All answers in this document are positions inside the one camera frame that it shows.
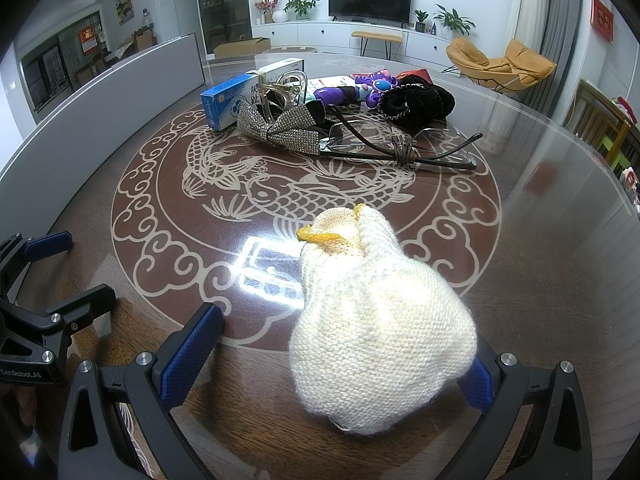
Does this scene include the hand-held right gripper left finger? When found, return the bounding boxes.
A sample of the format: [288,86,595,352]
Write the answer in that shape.
[59,301,224,480]

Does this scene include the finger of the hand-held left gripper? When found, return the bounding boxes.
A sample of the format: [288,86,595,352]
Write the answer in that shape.
[0,282,118,346]
[0,231,75,286]

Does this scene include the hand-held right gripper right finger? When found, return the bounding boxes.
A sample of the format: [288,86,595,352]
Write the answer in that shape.
[440,352,593,480]

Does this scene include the cream knit hat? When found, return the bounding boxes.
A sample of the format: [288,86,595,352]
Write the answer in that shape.
[289,203,478,436]

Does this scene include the grey storage box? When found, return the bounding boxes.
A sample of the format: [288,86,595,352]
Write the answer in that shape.
[0,32,206,233]

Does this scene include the brown fish-patterned wooden desktop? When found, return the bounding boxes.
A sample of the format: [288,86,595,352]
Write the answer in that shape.
[0,52,640,480]

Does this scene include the blue and white medicine box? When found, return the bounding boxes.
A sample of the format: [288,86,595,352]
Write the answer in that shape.
[201,58,306,132]

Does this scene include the rhinestone bow hair clip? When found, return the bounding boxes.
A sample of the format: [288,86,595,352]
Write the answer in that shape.
[236,105,321,157]

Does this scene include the cluttered wooden sideboard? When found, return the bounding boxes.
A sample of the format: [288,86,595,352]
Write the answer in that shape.
[614,95,640,213]

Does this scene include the black ribbon hair clip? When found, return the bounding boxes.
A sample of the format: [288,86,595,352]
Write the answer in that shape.
[304,99,342,132]

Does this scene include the brown cardboard box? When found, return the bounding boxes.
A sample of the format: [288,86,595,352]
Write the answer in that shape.
[214,37,271,59]

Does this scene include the clear plastic hair claw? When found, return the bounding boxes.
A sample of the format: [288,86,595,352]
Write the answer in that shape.
[255,71,309,122]

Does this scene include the black scrunchie with beads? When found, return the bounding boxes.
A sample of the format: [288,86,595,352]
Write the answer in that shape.
[375,77,457,129]

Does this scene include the wooden dining chair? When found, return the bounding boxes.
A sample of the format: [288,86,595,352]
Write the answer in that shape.
[562,79,633,142]

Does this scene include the dark glass display cabinet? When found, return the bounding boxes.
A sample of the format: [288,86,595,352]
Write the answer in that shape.
[194,0,251,54]

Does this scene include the orange lounge chair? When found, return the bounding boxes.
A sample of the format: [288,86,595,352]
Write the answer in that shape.
[445,37,557,94]

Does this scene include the white television cabinet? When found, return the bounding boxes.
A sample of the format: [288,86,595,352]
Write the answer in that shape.
[252,20,453,59]

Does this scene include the bushy green potted plant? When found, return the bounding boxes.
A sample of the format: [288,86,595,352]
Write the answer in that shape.
[284,0,320,21]

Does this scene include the wooden bench with metal legs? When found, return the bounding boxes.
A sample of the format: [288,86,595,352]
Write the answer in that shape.
[351,30,404,58]

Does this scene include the broad-leaf potted plant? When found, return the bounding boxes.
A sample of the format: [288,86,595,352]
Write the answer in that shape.
[433,4,476,37]

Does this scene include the grey curtain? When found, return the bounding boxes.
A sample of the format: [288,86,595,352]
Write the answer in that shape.
[540,0,584,111]

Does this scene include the black flat television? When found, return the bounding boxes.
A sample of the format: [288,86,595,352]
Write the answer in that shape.
[328,0,413,26]

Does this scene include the brown hair tie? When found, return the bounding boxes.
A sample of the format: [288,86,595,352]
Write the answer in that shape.
[390,131,419,168]

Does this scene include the black frame eyeglasses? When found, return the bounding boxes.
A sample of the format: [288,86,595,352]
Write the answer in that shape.
[320,110,484,173]

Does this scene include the red wall hanging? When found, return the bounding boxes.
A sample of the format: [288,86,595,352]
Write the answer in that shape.
[590,0,616,44]

